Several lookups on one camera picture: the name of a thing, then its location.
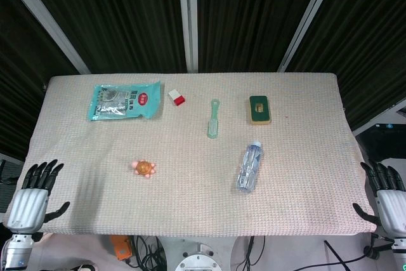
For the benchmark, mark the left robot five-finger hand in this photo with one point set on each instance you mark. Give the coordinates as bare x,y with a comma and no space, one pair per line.
27,204

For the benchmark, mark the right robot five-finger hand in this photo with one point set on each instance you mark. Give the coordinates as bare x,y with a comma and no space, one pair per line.
391,207

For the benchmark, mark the orange-pink turtle toy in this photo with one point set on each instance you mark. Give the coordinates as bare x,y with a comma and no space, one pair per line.
143,169

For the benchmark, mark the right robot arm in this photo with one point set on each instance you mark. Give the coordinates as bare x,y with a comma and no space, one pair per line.
399,252

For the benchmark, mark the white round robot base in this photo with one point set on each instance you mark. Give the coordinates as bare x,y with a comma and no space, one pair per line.
197,260

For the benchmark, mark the black slanted rod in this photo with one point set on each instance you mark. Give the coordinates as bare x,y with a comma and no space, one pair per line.
337,255

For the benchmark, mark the orange device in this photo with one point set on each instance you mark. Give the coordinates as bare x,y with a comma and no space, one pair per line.
121,248

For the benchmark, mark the dark green curtain panel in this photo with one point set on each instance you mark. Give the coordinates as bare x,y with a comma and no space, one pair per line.
22,87
371,45
250,14
120,14

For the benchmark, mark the teal snack bag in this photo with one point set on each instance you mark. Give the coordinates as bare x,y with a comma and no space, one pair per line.
123,103

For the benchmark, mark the clear plastic water bottle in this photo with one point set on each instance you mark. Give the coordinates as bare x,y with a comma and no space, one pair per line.
250,166

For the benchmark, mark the green and yellow sponge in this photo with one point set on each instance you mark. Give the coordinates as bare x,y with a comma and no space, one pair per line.
259,109

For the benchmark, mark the beige woven table cloth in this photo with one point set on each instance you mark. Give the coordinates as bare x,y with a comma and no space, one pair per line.
196,207

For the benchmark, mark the red and white block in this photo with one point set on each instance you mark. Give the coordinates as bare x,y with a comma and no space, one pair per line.
176,97

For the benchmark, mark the green plastic comb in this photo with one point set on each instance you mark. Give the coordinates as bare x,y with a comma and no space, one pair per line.
213,122

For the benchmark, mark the white frame post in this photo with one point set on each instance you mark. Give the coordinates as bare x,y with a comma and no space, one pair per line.
304,20
188,17
47,20

